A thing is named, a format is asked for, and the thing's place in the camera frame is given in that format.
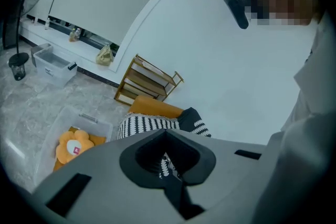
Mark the black standing fan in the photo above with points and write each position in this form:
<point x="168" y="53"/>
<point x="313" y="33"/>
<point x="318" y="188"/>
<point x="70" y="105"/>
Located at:
<point x="18" y="59"/>

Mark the beige bag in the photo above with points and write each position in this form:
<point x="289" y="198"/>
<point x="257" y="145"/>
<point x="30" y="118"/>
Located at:
<point x="105" y="56"/>

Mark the grey bin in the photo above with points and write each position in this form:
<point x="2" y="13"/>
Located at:
<point x="39" y="48"/>

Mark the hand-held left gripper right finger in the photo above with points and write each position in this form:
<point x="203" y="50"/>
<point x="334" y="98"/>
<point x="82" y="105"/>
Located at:
<point x="231" y="170"/>

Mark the gold-framed wooden shelf rack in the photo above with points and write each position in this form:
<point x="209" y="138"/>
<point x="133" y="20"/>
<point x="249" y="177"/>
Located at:
<point x="147" y="81"/>

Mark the clear labelled lidded box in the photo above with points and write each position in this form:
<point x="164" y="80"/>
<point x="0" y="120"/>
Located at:
<point x="52" y="68"/>

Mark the white window ledge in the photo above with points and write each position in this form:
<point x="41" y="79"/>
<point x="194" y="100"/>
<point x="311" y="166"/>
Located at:
<point x="65" y="46"/>

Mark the black head-mounted camera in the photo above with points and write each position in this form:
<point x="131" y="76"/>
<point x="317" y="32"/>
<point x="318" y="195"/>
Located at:
<point x="237" y="10"/>

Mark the black mesh waste bin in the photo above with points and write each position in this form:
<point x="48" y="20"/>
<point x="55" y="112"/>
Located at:
<point x="17" y="73"/>

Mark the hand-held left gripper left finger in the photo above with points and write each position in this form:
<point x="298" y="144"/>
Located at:
<point x="92" y="191"/>

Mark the clear plastic bottle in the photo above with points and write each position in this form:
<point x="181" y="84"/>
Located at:
<point x="47" y="24"/>

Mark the orange flower cushion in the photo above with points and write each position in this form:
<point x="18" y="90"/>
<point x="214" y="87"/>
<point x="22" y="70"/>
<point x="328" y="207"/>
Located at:
<point x="63" y="144"/>

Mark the person's white shirt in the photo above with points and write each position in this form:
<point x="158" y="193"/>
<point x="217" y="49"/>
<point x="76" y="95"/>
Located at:
<point x="302" y="152"/>

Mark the black white patterned blanket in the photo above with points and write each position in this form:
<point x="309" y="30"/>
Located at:
<point x="147" y="124"/>

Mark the clear plastic storage bin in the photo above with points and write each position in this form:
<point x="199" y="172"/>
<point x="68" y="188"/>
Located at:
<point x="51" y="136"/>

